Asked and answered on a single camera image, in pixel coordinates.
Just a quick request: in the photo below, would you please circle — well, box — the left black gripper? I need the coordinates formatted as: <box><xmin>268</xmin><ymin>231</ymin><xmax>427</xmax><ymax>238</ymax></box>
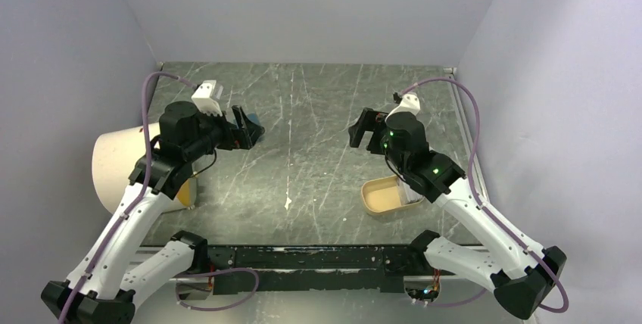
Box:
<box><xmin>185</xmin><ymin>104</ymin><xmax>264</xmax><ymax>161</ymax></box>

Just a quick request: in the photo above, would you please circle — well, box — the blue leather card holder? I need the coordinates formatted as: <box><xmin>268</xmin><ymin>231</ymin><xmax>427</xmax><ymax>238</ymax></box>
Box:
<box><xmin>247</xmin><ymin>113</ymin><xmax>263</xmax><ymax>127</ymax></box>

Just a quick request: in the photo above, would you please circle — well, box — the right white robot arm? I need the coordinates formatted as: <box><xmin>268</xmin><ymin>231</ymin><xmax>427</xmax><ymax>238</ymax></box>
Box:
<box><xmin>348</xmin><ymin>108</ymin><xmax>567</xmax><ymax>319</ymax></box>

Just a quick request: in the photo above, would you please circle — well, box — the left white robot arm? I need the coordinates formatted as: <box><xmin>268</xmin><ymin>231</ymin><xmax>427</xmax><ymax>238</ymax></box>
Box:
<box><xmin>41</xmin><ymin>101</ymin><xmax>265</xmax><ymax>323</ymax></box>

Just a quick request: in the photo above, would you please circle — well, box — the tan card tray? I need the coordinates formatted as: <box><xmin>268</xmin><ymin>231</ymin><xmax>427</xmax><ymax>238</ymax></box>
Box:
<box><xmin>360</xmin><ymin>176</ymin><xmax>425</xmax><ymax>216</ymax></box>

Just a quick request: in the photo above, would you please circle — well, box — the credit cards stack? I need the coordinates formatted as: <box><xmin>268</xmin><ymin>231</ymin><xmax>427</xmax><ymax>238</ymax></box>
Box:
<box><xmin>397</xmin><ymin>178</ymin><xmax>424</xmax><ymax>206</ymax></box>

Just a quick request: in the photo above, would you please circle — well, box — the cream cylindrical container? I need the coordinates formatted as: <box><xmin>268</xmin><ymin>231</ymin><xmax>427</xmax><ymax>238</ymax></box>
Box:
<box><xmin>92</xmin><ymin>123</ymin><xmax>198</xmax><ymax>215</ymax></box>

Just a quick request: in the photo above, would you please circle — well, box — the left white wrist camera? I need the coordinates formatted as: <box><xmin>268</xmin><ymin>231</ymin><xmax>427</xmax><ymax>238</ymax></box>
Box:
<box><xmin>191</xmin><ymin>80</ymin><xmax>223</xmax><ymax>117</ymax></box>

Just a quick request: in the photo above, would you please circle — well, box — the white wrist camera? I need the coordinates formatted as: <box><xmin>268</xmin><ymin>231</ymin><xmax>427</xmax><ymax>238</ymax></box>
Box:
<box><xmin>191</xmin><ymin>80</ymin><xmax>223</xmax><ymax>117</ymax></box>
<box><xmin>390</xmin><ymin>92</ymin><xmax>421</xmax><ymax>116</ymax></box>

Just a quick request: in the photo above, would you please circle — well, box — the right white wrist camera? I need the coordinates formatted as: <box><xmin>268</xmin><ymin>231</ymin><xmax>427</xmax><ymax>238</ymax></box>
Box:
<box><xmin>390</xmin><ymin>92</ymin><xmax>421</xmax><ymax>116</ymax></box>

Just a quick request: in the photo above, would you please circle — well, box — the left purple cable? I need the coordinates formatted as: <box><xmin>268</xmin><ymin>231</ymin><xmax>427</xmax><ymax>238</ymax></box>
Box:
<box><xmin>56</xmin><ymin>71</ymin><xmax>200</xmax><ymax>324</ymax></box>

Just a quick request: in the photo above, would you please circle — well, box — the purple cable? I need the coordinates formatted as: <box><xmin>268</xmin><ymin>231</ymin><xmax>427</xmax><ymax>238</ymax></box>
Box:
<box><xmin>399</xmin><ymin>77</ymin><xmax>570</xmax><ymax>314</ymax></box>
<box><xmin>56</xmin><ymin>71</ymin><xmax>200</xmax><ymax>324</ymax></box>

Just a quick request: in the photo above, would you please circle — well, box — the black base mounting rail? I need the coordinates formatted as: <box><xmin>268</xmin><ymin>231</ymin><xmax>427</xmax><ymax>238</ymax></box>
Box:
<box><xmin>208</xmin><ymin>245</ymin><xmax>436</xmax><ymax>294</ymax></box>

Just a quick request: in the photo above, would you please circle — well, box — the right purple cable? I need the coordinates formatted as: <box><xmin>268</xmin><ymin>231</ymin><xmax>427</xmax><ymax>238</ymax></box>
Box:
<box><xmin>399</xmin><ymin>77</ymin><xmax>570</xmax><ymax>314</ymax></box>

